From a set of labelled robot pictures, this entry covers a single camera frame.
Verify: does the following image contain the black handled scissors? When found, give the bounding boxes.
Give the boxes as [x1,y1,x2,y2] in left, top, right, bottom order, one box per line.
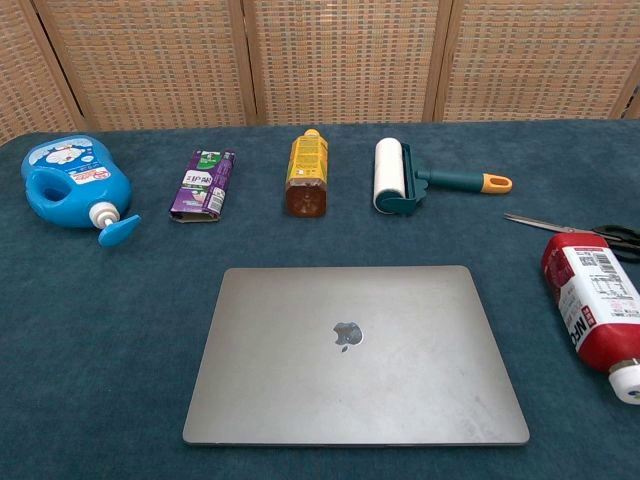
[503,212,640,265]

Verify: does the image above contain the teal lint roller orange handle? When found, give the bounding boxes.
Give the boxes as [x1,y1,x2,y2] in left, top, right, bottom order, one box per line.
[373,137,514,217]

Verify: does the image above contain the amber bottle yellow label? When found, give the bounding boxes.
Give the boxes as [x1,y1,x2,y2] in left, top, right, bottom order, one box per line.
[284,128,330,219]

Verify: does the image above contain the red white box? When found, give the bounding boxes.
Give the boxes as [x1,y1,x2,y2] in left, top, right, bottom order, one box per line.
[541,232,640,406]

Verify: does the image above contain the blue table cloth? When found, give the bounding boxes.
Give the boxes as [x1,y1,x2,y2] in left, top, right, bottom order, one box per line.
[0,118,640,480]

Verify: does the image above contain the blue pump detergent bottle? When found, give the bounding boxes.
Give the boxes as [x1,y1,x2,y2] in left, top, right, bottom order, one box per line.
[20,138,142,249]

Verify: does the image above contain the silver laptop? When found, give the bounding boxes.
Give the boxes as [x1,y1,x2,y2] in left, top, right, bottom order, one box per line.
[181,265,531,447]

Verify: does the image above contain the purple drink carton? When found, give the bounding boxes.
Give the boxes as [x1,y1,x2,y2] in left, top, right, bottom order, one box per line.
[168,148,237,225]

